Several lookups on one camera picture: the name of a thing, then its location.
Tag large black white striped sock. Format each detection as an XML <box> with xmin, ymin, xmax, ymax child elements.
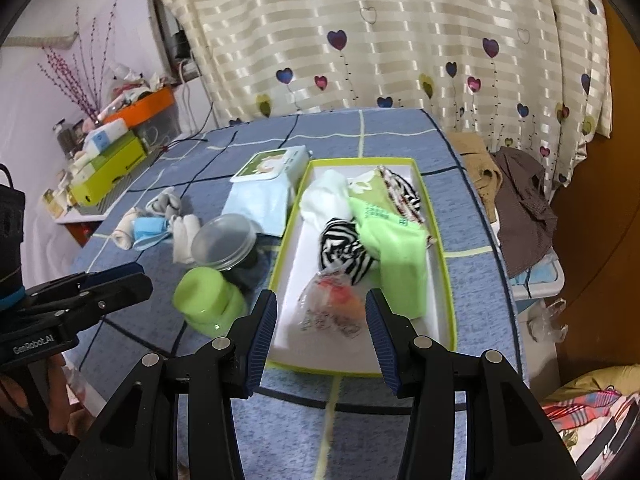
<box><xmin>319</xmin><ymin>217</ymin><xmax>379</xmax><ymax>287</ymax></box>

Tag light green cloth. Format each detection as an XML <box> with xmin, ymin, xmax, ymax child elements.
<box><xmin>346</xmin><ymin>170</ymin><xmax>432</xmax><ymax>319</ymax></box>

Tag white cloth bundle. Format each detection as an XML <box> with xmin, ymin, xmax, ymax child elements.
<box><xmin>299</xmin><ymin>170</ymin><xmax>354</xmax><ymax>234</ymax></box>

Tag tan cloth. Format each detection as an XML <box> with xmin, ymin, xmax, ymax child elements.
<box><xmin>446</xmin><ymin>132</ymin><xmax>502</xmax><ymax>222</ymax></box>

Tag wooden door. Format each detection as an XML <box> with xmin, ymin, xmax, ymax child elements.
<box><xmin>545</xmin><ymin>0</ymin><xmax>640</xmax><ymax>397</ymax></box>

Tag heart print striped curtain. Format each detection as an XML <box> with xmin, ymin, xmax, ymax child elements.
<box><xmin>137</xmin><ymin>0</ymin><xmax>614</xmax><ymax>192</ymax></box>

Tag white plastic basket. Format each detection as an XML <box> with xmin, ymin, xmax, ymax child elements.
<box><xmin>505</xmin><ymin>254</ymin><xmax>567</xmax><ymax>302</ymax></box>

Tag grey sock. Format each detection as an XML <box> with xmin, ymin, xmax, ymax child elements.
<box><xmin>146</xmin><ymin>187</ymin><xmax>184</xmax><ymax>219</ymax></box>

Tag dried purple branches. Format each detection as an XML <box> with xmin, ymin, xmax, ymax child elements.
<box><xmin>37</xmin><ymin>2</ymin><xmax>119</xmax><ymax>117</ymax></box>

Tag white cable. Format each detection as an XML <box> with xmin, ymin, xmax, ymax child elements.
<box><xmin>177</xmin><ymin>59</ymin><xmax>202</xmax><ymax>137</ymax></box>

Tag green-edged white box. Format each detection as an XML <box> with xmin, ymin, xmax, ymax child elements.
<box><xmin>266</xmin><ymin>157</ymin><xmax>459</xmax><ymax>379</ymax></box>

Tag green cardboard box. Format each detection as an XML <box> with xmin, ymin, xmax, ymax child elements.
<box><xmin>69</xmin><ymin>137</ymin><xmax>149</xmax><ymax>207</ymax></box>

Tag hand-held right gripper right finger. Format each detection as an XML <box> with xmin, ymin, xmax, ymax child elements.
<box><xmin>365</xmin><ymin>288</ymin><xmax>583</xmax><ymax>480</ymax></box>

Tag clear plastic jar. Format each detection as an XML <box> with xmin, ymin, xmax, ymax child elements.
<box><xmin>190</xmin><ymin>213</ymin><xmax>262</xmax><ymax>283</ymax></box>

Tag green plastic jar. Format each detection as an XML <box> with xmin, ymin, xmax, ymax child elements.
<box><xmin>172</xmin><ymin>267</ymin><xmax>249</xmax><ymax>334</ymax></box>

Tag clear bag with orange toy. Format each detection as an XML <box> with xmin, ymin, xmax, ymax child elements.
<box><xmin>298</xmin><ymin>267</ymin><xmax>367</xmax><ymax>344</ymax></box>

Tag blue face mask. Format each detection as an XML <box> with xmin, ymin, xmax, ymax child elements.
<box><xmin>131</xmin><ymin>217</ymin><xmax>172</xmax><ymax>252</ymax></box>

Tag wet wipes pack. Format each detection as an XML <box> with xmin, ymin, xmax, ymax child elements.
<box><xmin>221</xmin><ymin>144</ymin><xmax>312</xmax><ymax>237</ymax></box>

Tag colourful plaid fabric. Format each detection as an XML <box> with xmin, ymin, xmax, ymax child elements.
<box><xmin>541</xmin><ymin>365</ymin><xmax>640</xmax><ymax>480</ymax></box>

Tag crumpled clear plastic bag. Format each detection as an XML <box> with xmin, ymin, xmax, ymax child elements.
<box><xmin>526</xmin><ymin>297</ymin><xmax>569</xmax><ymax>344</ymax></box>

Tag small black white striped sock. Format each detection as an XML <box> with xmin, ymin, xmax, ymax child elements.
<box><xmin>377</xmin><ymin>165</ymin><xmax>427</xmax><ymax>225</ymax></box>

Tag orange box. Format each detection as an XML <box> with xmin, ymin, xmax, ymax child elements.
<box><xmin>101</xmin><ymin>87</ymin><xmax>177</xmax><ymax>127</ymax></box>

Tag white blue tissue box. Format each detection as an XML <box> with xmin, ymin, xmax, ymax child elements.
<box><xmin>81</xmin><ymin>118</ymin><xmax>129</xmax><ymax>157</ymax></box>

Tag white side table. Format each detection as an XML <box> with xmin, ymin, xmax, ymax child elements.
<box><xmin>52</xmin><ymin>199</ymin><xmax>109</xmax><ymax>224</ymax></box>

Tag black cable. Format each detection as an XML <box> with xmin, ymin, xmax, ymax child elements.
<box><xmin>149</xmin><ymin>129</ymin><xmax>242</xmax><ymax>153</ymax></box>

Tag dark glass jar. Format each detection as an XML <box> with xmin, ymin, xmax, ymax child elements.
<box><xmin>55</xmin><ymin>119</ymin><xmax>77</xmax><ymax>154</ymax></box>

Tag clear storage bin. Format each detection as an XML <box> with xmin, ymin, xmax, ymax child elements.
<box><xmin>134</xmin><ymin>107</ymin><xmax>181</xmax><ymax>142</ymax></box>

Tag brown shirt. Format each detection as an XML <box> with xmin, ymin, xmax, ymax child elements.
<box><xmin>492</xmin><ymin>146</ymin><xmax>559</xmax><ymax>277</ymax></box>

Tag person's left hand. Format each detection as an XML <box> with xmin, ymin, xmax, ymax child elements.
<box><xmin>46</xmin><ymin>355</ymin><xmax>95</xmax><ymax>440</ymax></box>

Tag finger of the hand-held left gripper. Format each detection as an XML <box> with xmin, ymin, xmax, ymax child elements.
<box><xmin>27</xmin><ymin>275</ymin><xmax>154</xmax><ymax>335</ymax></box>
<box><xmin>25</xmin><ymin>262</ymin><xmax>147</xmax><ymax>307</ymax></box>

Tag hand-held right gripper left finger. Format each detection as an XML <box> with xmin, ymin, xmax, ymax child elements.
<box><xmin>60</xmin><ymin>290</ymin><xmax>278</xmax><ymax>480</ymax></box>

